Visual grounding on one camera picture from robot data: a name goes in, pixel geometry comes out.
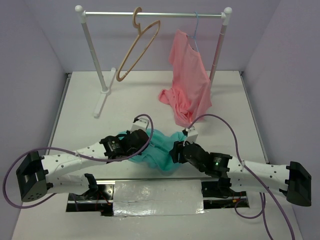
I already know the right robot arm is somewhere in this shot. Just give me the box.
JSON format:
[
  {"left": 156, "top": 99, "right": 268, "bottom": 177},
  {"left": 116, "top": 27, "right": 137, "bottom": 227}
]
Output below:
[{"left": 169, "top": 141, "right": 312, "bottom": 207}]

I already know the teal t shirt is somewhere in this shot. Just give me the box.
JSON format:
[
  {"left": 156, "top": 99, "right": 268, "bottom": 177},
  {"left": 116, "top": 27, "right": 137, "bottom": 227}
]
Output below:
[{"left": 129, "top": 129, "right": 186, "bottom": 175}]

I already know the tan wooden hanger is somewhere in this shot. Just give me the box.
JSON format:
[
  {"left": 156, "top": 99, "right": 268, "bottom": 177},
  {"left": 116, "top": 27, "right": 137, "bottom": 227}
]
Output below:
[{"left": 115, "top": 6, "right": 161, "bottom": 82}]

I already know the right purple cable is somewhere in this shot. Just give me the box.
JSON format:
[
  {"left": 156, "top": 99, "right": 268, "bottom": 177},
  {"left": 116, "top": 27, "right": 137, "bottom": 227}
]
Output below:
[{"left": 186, "top": 114, "right": 296, "bottom": 240}]

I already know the blue wire hanger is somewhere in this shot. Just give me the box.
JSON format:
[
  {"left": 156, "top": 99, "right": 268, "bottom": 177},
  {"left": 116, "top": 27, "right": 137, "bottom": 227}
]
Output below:
[{"left": 187, "top": 11, "right": 199, "bottom": 52}]

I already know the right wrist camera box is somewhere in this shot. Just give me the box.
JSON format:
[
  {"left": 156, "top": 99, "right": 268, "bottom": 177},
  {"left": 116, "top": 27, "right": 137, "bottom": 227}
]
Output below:
[{"left": 182, "top": 126, "right": 199, "bottom": 144}]

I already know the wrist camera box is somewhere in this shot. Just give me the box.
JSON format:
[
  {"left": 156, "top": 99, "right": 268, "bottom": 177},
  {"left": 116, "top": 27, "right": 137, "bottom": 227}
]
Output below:
[
  {"left": 131, "top": 118, "right": 150, "bottom": 132},
  {"left": 182, "top": 126, "right": 199, "bottom": 144}
]

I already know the pink t shirt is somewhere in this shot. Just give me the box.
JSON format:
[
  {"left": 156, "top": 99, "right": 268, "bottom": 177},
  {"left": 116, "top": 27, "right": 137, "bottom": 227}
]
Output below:
[{"left": 158, "top": 29, "right": 212, "bottom": 127}]

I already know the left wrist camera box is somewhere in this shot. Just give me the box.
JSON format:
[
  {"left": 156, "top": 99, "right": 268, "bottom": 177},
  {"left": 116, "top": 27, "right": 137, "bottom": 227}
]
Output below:
[{"left": 131, "top": 118, "right": 150, "bottom": 132}]

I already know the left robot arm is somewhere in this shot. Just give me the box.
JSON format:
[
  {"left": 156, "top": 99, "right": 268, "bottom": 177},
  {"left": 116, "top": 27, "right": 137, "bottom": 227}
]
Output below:
[{"left": 16, "top": 129, "right": 150, "bottom": 203}]

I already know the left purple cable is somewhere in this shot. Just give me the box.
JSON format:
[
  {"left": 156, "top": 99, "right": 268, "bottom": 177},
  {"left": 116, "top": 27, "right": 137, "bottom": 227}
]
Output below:
[{"left": 2, "top": 114, "right": 154, "bottom": 210}]

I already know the purple cable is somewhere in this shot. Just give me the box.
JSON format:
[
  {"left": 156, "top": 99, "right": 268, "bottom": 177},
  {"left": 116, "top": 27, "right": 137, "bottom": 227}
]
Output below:
[
  {"left": 186, "top": 114, "right": 296, "bottom": 240},
  {"left": 2, "top": 114, "right": 154, "bottom": 210}
]

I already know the white clothes rack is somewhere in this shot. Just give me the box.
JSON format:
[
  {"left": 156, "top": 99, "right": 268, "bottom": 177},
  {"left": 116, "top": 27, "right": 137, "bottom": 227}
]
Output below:
[{"left": 74, "top": 5, "right": 233, "bottom": 119}]

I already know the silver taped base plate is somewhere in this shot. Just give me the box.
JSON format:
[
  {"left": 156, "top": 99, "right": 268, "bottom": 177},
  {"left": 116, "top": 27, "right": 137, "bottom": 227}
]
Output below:
[{"left": 66, "top": 178, "right": 249, "bottom": 217}]

